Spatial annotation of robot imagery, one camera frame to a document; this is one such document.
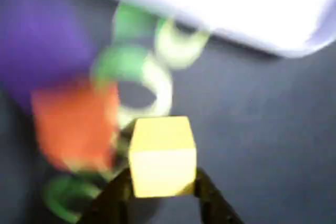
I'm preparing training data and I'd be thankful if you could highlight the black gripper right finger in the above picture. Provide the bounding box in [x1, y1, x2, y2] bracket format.
[193, 167, 245, 224]

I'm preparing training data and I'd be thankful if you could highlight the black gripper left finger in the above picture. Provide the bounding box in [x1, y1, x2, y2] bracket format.
[86, 167, 135, 224]

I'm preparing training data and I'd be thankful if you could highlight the white metal tray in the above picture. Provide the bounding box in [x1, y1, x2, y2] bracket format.
[73, 0, 336, 59]

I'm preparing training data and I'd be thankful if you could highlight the yellow wooden cube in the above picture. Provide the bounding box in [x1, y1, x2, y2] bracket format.
[128, 115, 197, 198]

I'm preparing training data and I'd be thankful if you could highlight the orange wooden cube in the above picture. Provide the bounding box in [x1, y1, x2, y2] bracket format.
[30, 81, 120, 175]

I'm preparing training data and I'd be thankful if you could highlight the purple wooden cube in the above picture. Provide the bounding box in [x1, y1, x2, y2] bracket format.
[0, 0, 106, 109]

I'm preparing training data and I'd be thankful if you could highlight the dark mat with printed letters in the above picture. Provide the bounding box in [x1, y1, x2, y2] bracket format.
[0, 0, 336, 224]

